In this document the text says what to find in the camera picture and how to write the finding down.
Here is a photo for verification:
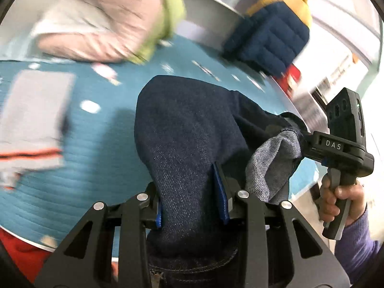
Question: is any grey folded garment orange stripe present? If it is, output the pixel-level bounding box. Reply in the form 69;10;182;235
0;70;75;186

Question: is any teal candy print bed mat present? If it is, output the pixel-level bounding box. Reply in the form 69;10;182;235
0;33;318;246

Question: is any green quilt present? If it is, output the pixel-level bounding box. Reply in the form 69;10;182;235
129;0;186;65

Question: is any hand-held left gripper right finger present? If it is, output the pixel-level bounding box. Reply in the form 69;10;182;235
214;162;351;288

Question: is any person's right hand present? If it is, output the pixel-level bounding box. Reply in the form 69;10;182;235
318;174;367;228

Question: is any dark denim jacket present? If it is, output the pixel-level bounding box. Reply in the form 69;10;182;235
134;75;309;288

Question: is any red cartoon bag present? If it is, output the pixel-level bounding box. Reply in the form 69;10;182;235
282;64;302;92

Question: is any pink quilt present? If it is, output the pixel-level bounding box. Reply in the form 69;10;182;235
31;0;165;63

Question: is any yellow and navy puffer jacket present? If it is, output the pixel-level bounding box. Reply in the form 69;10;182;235
222;0;312;77

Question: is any white pillow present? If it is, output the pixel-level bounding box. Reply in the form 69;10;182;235
30;3;99;38

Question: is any red cloth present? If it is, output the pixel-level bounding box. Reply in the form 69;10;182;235
0;228;60;282

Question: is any person's right forearm purple sleeve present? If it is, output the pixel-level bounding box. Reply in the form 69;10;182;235
334;207;383;282

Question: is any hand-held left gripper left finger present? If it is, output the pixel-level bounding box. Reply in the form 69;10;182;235
34;183;164;288

